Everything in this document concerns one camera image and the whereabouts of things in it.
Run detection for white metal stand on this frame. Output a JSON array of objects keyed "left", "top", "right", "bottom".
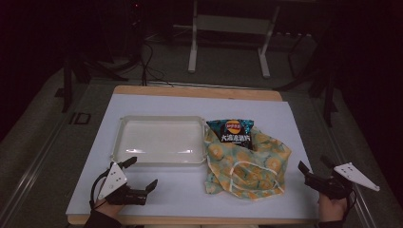
[{"left": 187, "top": 0, "right": 282, "bottom": 79}]

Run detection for person's left hand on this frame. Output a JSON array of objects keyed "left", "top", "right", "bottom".
[{"left": 94, "top": 199, "right": 125, "bottom": 220}]

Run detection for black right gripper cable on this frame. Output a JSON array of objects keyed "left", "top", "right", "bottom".
[{"left": 344, "top": 188, "right": 358, "bottom": 214}]

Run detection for black floor stand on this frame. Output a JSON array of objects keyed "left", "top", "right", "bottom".
[
  {"left": 54, "top": 51, "right": 129, "bottom": 114},
  {"left": 274, "top": 18, "right": 339, "bottom": 128}
]

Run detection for white plastic tray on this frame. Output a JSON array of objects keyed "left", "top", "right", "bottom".
[{"left": 110, "top": 115, "right": 209, "bottom": 168}]

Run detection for black floor cables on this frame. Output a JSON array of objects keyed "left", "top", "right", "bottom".
[{"left": 138, "top": 39, "right": 175, "bottom": 87}]

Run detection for dark equipment tower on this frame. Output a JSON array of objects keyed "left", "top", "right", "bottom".
[{"left": 125, "top": 0, "right": 147, "bottom": 63}]

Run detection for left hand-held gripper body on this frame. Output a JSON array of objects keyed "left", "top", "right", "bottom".
[{"left": 97, "top": 161, "right": 148, "bottom": 206}]

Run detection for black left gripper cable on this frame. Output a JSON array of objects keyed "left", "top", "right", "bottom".
[{"left": 88, "top": 170, "right": 111, "bottom": 211}]

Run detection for dark blue chip packet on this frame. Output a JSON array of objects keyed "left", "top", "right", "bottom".
[{"left": 205, "top": 118, "right": 256, "bottom": 151}]

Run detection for person's right hand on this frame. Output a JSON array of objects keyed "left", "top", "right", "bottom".
[{"left": 317, "top": 191, "right": 349, "bottom": 223}]

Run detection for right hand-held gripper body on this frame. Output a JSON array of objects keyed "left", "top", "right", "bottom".
[{"left": 303, "top": 161, "right": 381, "bottom": 200}]

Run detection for yellow green patterned cloth bag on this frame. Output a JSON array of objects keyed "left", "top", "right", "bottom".
[{"left": 203, "top": 125, "right": 293, "bottom": 201}]

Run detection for white table board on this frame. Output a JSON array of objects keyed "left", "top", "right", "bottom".
[{"left": 65, "top": 92, "right": 319, "bottom": 220}]

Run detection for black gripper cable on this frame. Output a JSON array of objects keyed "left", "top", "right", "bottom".
[
  {"left": 344, "top": 188, "right": 358, "bottom": 214},
  {"left": 88, "top": 170, "right": 111, "bottom": 211}
]

